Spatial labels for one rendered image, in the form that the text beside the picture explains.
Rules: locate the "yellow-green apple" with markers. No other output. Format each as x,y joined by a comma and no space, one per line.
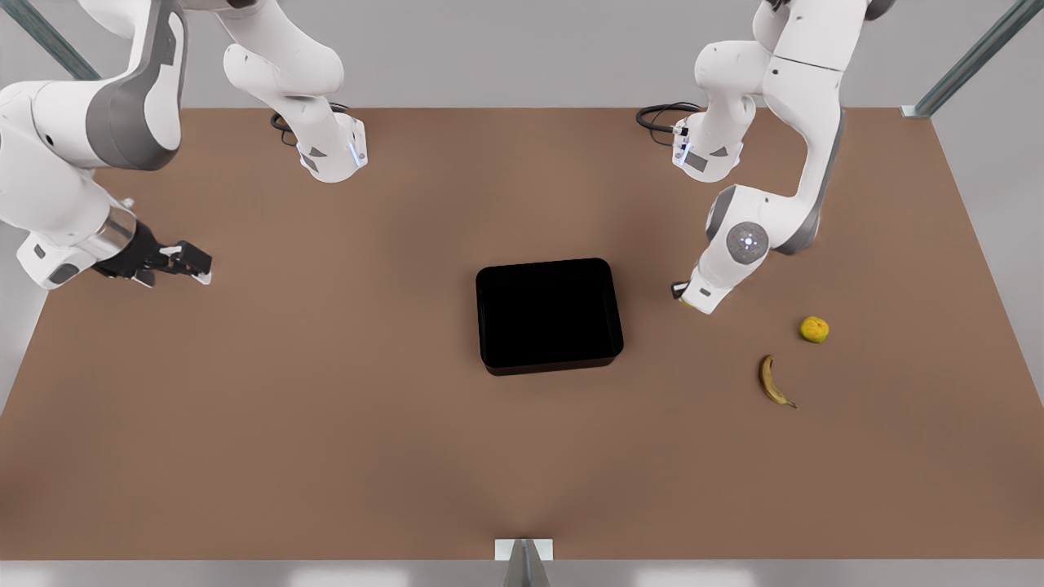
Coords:
814,329

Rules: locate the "silver frame post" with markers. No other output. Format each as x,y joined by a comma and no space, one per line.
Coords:
524,562
49,39
971,61

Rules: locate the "black storage box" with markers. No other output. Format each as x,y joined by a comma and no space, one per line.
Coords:
548,318

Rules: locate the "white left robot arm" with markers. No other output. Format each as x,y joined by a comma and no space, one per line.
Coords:
803,106

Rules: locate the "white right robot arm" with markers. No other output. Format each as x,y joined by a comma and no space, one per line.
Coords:
49,179

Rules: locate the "yellow banana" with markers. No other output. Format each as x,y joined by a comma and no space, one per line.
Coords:
769,383

